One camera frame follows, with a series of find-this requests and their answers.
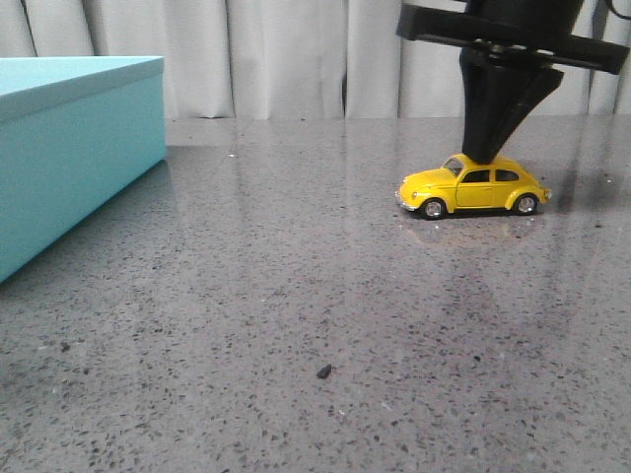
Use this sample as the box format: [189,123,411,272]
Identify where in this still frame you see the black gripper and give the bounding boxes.
[396,1,630,163]

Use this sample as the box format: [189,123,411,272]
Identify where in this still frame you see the yellow toy beetle car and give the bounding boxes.
[396,154,551,220]

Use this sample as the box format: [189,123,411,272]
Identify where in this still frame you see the light blue storage box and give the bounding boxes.
[1,56,167,279]

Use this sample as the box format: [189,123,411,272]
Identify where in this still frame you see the white pleated curtain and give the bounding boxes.
[0,0,631,120]

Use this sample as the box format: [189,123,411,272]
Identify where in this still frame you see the small black debris crumb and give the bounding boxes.
[316,364,332,379]

